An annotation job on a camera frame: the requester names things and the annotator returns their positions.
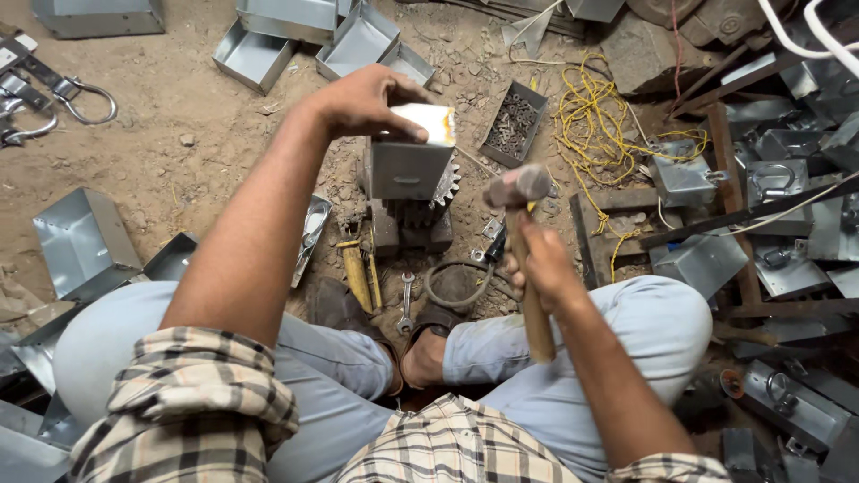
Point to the small open galvanised tray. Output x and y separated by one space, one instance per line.
408 64

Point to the dark open galvanised tray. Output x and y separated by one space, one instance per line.
171 258

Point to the grey stone block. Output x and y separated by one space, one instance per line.
647 57

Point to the beige plaid shirt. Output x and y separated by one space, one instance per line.
201 416

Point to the heap of galvanised latch boxes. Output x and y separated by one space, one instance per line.
792 201

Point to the metal tray of nuts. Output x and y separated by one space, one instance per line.
513 124

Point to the person's left hand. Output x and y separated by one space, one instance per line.
359 104

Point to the rusty toothed gear anvil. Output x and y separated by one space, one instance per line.
419 218

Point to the grey galvanised metal box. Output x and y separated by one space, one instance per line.
99 17

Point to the large galvanised metal box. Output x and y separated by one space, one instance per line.
288 17

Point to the steel open-end spanner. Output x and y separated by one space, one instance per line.
406 302

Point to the open galvanised metal tray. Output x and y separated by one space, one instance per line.
253 59
358 41

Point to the person's right hand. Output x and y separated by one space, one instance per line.
550 268

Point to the heap of steel shackle latches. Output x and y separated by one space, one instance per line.
33 84

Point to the tall folded galvanised box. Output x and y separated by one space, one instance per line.
84 245

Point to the brown leather sandal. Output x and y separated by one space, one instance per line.
349 322
446 302

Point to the small galvanised metal box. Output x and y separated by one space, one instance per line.
411 168

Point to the small steel hasp bracket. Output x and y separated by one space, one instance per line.
493 229

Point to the narrow tray with steel shackle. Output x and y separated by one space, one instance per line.
312 235

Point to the rusty angle iron frame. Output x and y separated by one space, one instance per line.
604 231

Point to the light blue jeans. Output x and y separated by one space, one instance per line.
335 382

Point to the heap of sheet metal offcuts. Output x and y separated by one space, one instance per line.
30 416

